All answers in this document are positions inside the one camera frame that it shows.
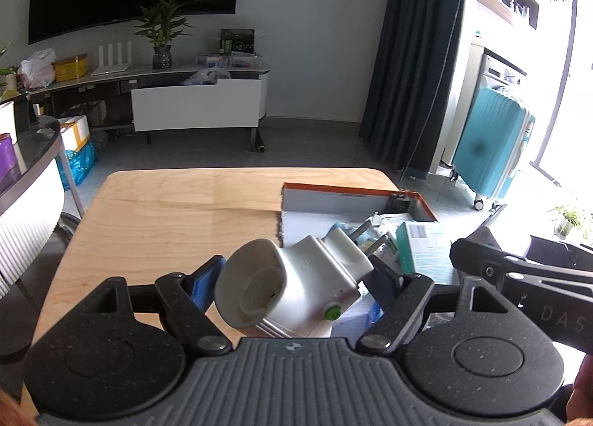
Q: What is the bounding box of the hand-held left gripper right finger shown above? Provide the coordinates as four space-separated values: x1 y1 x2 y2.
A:
356 255 522 355

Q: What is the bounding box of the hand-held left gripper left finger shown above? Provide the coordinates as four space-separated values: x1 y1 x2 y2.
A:
81 255 233 357

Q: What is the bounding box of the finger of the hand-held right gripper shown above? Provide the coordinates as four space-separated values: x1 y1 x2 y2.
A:
449 226 534 288
471 205 509 246

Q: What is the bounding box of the teal cardboard box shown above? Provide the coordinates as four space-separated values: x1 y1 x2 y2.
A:
396 221 459 288

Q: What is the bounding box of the black charger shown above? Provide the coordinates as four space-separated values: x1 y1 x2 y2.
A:
387 192 413 214

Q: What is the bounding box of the white plug-in device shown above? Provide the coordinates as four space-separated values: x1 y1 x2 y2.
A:
214 227 390 339

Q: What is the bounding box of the orange box with white foam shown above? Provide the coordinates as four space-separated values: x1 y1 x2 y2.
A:
279 182 459 339

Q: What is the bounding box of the small potted plant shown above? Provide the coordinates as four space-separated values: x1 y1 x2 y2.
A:
549 204 590 241

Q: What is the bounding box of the teal suitcase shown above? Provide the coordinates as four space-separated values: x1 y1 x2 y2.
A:
451 85 537 212

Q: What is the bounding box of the blue plastic bag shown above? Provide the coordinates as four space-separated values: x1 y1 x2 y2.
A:
58 141 99 186

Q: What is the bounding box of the white television cabinet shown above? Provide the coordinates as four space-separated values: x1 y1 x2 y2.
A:
28 62 272 153

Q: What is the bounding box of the dark curtain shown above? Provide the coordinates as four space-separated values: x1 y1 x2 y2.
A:
359 0 483 172

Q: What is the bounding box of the white and yellow carton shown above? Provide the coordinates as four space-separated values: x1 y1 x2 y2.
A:
58 115 91 152

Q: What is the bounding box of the grey-blue cloth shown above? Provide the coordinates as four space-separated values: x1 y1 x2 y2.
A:
183 69 232 86

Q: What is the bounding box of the clear storage box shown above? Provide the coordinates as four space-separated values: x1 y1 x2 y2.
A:
197 52 262 69

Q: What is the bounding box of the purple tin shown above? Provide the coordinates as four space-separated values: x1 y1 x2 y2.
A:
0 133 29 195

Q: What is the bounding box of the white router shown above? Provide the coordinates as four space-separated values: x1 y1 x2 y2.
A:
90 41 133 77

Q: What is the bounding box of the green and black box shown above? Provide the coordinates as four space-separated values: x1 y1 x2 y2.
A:
220 28 256 56

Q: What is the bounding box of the yellow tin box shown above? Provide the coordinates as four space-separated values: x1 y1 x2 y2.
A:
53 54 89 83

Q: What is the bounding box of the green plant in glass vase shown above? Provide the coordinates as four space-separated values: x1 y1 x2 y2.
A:
134 0 193 71

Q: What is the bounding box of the white paper cup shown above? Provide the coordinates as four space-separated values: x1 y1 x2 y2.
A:
0 102 19 145

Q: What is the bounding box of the white plastic bag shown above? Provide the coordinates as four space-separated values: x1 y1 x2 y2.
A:
19 48 57 88

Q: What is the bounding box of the leafy potted plant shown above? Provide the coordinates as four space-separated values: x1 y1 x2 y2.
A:
0 43 20 93

